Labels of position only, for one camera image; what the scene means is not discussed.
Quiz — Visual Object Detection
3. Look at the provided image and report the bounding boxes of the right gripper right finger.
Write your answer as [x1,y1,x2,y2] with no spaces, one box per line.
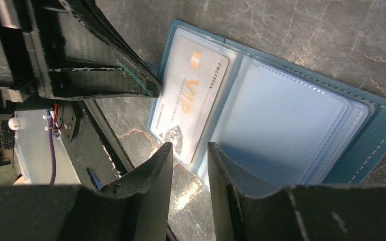
[208,142,386,240]

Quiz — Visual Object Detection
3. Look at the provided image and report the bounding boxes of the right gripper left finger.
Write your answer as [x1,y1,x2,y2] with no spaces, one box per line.
[0,143,173,240]

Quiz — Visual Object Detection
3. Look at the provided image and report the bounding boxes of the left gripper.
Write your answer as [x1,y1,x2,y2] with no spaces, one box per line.
[0,1,162,113]

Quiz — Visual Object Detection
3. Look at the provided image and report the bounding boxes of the blue leather card holder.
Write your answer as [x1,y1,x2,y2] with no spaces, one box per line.
[158,19,386,186]

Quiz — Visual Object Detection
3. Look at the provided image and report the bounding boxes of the white VIP credit card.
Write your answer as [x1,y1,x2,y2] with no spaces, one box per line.
[151,35,230,164]

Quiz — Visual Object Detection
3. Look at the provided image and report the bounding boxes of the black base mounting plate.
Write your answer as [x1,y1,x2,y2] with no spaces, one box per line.
[57,100,134,190]

